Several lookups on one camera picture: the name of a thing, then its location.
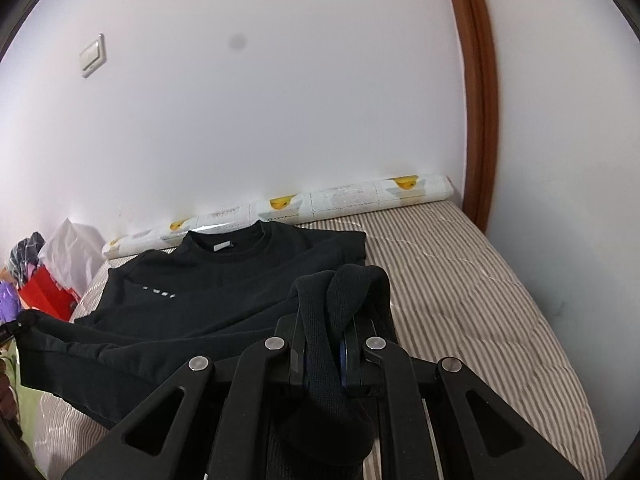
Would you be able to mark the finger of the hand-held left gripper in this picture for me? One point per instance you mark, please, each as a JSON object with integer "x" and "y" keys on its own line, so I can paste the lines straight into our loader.
{"x": 10, "y": 332}

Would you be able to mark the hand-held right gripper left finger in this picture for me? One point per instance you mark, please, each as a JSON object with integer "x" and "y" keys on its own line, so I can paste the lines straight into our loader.
{"x": 240, "y": 410}

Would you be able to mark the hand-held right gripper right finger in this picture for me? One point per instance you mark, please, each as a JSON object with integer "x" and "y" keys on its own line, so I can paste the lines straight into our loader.
{"x": 400, "y": 410}

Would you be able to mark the black sweatshirt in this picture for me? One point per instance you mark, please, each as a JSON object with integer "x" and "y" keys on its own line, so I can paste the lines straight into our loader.
{"x": 200, "y": 285}

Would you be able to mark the person's left hand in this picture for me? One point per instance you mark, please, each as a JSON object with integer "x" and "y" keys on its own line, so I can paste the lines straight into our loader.
{"x": 5, "y": 390}

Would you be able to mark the purple cloth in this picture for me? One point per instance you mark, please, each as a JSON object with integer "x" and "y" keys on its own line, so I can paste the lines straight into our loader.
{"x": 7, "y": 300}

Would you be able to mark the red paper bag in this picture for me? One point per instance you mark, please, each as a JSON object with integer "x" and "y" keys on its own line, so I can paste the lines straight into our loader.
{"x": 45, "y": 295}

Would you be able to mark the plaid cloth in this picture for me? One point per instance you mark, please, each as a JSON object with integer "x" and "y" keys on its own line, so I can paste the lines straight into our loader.
{"x": 25, "y": 255}

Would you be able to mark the green cloth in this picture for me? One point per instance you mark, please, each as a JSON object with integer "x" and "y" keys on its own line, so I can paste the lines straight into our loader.
{"x": 27, "y": 420}

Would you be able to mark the white plastic bag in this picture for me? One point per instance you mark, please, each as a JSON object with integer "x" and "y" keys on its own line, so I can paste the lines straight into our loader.
{"x": 70, "y": 250}

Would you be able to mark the striped bed blanket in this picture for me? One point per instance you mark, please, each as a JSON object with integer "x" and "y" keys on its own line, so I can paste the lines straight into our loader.
{"x": 475, "y": 285}

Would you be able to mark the duck print paper roll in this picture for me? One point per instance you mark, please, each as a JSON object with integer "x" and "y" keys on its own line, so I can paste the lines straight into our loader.
{"x": 350, "y": 195}

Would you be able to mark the white wall light switch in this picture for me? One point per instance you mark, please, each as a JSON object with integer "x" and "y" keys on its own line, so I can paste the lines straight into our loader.
{"x": 93, "y": 56}

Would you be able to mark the brown wooden door frame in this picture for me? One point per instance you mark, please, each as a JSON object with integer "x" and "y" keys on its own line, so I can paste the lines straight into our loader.
{"x": 475, "y": 110}

